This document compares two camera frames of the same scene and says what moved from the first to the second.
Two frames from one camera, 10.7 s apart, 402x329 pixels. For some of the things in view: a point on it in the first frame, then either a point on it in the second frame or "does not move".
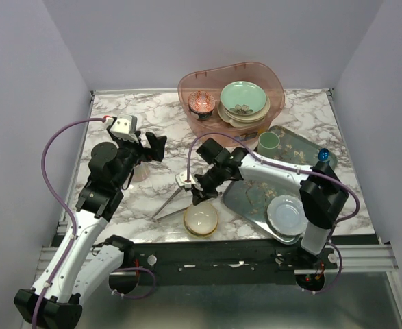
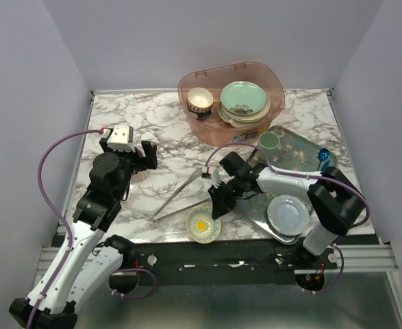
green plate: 243,98 does not move
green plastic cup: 268,144 does not move
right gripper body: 210,180 → 235,181
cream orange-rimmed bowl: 201,220 → 200,97
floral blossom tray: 253,200 does not move
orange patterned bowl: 201,101 does not move
